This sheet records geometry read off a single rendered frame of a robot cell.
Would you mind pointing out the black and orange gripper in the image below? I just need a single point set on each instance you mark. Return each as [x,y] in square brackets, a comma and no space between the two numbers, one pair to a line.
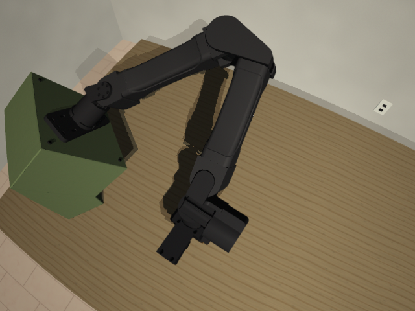
[203,240]

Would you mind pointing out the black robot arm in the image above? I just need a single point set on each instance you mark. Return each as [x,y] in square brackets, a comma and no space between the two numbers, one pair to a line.
[225,36]

